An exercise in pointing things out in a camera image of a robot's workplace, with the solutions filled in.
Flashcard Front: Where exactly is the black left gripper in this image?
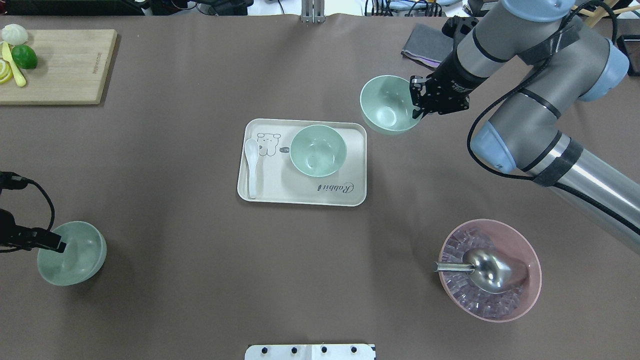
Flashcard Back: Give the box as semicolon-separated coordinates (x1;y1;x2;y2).
0;171;67;253

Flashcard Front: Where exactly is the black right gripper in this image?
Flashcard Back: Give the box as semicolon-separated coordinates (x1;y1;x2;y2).
409;50;487;120

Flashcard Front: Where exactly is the green bowl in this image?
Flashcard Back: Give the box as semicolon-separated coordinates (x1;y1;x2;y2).
37;221;107;286
359;75;421;135
289;124;348;178

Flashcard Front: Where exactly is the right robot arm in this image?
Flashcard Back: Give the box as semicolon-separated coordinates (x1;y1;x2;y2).
409;0;639;253

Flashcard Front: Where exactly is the grey folded cloth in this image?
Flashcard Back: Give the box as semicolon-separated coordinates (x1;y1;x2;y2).
400;23;454;69

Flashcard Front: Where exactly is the green bowl on tray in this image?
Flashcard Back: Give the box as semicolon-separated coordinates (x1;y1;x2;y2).
289;124;348;178

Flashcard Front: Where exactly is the cream rabbit tray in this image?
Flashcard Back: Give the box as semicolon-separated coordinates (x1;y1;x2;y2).
237;118;368;207

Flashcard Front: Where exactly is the pink bowl with ice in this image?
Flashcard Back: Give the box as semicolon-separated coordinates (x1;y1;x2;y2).
437;219;542;323

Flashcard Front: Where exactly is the yellow plastic knife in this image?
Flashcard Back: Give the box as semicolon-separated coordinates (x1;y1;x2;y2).
1;41;27;87

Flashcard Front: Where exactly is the lemon slice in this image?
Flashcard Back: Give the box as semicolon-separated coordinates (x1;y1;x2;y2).
0;58;13;84

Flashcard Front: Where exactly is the white ceramic spoon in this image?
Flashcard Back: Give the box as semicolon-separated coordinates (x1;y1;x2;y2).
243;137;259;199

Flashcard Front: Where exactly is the wooden cutting board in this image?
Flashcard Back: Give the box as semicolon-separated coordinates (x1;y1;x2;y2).
0;29;118;105

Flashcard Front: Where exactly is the green lime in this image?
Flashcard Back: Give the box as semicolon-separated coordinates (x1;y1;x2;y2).
11;44;39;69

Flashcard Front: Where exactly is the metal ice scoop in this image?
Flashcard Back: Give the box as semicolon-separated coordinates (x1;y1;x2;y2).
432;248;530;294

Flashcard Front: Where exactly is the white garlic bulb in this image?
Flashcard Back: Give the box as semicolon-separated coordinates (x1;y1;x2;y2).
1;23;29;46

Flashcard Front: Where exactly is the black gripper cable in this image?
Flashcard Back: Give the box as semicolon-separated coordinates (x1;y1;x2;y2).
20;176;56;232

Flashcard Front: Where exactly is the aluminium frame post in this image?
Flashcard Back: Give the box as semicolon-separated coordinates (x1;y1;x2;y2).
301;0;326;24

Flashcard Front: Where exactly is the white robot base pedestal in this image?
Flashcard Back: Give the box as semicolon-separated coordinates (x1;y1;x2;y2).
244;343;377;360

